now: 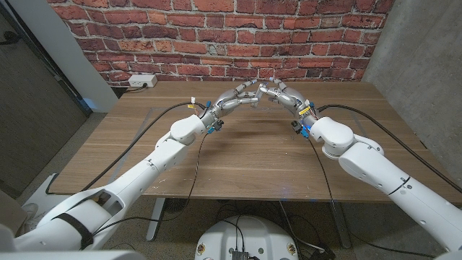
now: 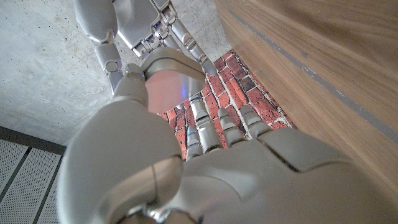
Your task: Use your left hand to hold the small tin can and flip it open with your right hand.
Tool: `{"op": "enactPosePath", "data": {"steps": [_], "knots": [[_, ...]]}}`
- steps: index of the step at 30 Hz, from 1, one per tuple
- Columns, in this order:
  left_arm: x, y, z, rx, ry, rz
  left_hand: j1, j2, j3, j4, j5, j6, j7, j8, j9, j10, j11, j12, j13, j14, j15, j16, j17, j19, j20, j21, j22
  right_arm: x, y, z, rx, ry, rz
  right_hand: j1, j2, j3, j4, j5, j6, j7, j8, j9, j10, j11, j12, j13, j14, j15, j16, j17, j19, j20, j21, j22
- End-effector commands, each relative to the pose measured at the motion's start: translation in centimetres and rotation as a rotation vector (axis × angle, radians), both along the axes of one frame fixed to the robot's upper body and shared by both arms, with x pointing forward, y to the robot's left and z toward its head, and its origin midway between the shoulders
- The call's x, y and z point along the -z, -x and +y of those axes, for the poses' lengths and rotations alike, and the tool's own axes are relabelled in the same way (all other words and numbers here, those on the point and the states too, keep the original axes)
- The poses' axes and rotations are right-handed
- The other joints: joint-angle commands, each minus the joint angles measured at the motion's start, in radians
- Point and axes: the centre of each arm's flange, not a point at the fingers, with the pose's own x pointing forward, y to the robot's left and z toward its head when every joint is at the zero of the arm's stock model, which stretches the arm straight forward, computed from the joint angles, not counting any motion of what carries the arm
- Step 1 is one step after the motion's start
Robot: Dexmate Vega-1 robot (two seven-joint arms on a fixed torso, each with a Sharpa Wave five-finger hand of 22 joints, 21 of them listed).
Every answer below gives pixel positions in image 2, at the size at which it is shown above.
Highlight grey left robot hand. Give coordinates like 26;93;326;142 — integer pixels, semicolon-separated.
55;63;398;224

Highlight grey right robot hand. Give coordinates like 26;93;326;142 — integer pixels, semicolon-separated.
73;0;218;94

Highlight red brick print backdrop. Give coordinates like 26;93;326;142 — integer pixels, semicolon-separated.
157;49;296;159

